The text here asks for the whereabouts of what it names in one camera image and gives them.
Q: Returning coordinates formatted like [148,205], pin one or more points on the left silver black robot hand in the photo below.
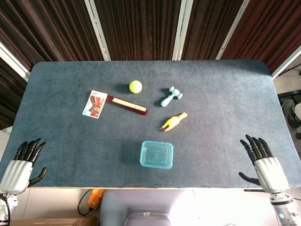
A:
[17,173]

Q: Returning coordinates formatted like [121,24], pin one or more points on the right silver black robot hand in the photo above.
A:
[270,171]

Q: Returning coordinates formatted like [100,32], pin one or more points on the blue translucent container lid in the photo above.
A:
[156,154]

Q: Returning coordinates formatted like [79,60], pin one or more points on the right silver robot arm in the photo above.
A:
[283,212]

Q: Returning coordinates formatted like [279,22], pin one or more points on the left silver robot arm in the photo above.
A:
[13,201]

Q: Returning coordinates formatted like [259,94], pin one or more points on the dark red long fan box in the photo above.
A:
[127,105]

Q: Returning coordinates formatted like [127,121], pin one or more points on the blue velvet table cloth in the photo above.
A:
[70,146]

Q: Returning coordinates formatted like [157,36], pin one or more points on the grey sneaker shoe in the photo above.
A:
[290,111]

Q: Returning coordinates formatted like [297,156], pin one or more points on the black stand base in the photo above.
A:
[288,95]

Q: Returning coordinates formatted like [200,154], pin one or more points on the orange plastic device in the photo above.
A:
[95,199]

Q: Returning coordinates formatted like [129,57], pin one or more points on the red white picture postcard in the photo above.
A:
[95,104]

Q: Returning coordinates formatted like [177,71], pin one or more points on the yellow rubber chicken toy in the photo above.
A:
[172,122]

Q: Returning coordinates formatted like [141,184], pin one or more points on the teal toy massage hammer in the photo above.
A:
[168,100]

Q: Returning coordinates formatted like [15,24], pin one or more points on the grey robot torso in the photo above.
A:
[145,200]

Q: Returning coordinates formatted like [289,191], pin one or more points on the brown pleated curtain panel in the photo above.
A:
[47,30]
[270,30]
[141,28]
[207,28]

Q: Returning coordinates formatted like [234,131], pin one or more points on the yellow-green tennis ball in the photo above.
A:
[135,86]

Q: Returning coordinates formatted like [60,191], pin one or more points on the white partition frame post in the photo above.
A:
[14,61]
[182,30]
[98,30]
[287,62]
[232,30]

